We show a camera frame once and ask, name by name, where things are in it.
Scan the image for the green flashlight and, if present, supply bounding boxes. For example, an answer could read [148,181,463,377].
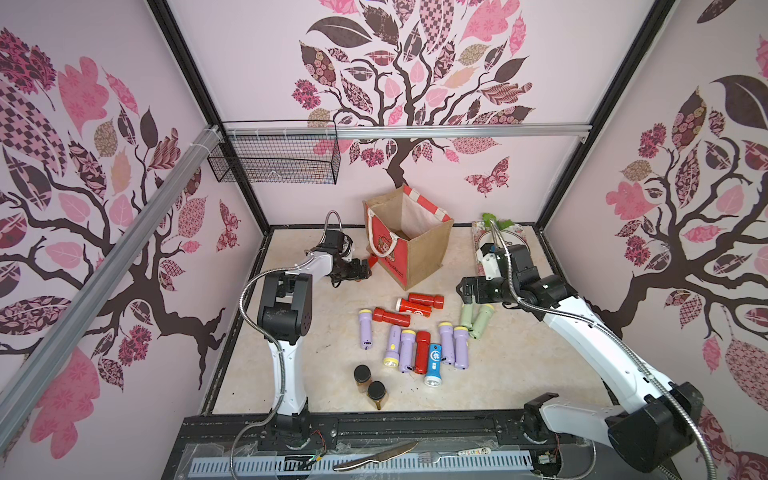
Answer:
[470,304,495,339]
[460,303,477,332]

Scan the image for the purple flashlight yellow head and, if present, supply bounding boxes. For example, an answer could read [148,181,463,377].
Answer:
[382,325,402,368]

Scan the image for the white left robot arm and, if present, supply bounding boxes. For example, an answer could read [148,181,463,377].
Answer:
[238,226,371,437]

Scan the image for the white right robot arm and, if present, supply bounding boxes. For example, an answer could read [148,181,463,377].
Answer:
[456,243,716,478]

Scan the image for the red and brown tote bag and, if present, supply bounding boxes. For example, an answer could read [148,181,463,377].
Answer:
[363,185,454,290]

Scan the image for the floral plate with radish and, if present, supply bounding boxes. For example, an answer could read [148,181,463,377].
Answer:
[471,213,530,264]

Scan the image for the red flashlight silver head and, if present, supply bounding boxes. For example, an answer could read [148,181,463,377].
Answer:
[396,298,432,318]

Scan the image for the red flashlight upright row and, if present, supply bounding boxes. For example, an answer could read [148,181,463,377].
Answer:
[413,330,431,375]

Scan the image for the black cap jar rear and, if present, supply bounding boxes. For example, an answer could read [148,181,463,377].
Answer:
[353,364,372,393]

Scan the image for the black cap jar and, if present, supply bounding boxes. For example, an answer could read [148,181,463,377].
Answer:
[353,364,372,393]
[366,381,388,411]

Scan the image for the black cap jar front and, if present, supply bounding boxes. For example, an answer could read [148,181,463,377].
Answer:
[366,381,388,411]

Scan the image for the blue flashlight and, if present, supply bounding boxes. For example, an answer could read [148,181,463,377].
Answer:
[424,343,442,387]

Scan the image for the silver fork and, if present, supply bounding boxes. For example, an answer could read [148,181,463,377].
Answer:
[419,447,492,465]

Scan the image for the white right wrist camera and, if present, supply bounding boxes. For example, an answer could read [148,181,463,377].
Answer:
[476,243,502,280]

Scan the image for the purple flashlight yellow ring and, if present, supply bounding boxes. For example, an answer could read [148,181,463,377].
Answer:
[398,328,418,374]

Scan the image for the aluminium rail back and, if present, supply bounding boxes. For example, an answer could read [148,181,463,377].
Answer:
[224,122,592,140]

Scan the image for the aluminium rail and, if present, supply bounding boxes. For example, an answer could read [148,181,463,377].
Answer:
[1,125,222,449]
[224,122,592,140]

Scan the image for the black wire basket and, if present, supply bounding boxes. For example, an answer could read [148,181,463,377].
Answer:
[208,120,341,184]

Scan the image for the wooden handled knife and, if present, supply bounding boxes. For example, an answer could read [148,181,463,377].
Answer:
[332,441,419,472]

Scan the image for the white cable duct strip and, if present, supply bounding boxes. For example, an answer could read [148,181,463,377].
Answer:
[187,451,535,479]

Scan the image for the aluminium rail left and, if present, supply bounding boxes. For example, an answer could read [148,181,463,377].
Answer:
[1,125,222,449]

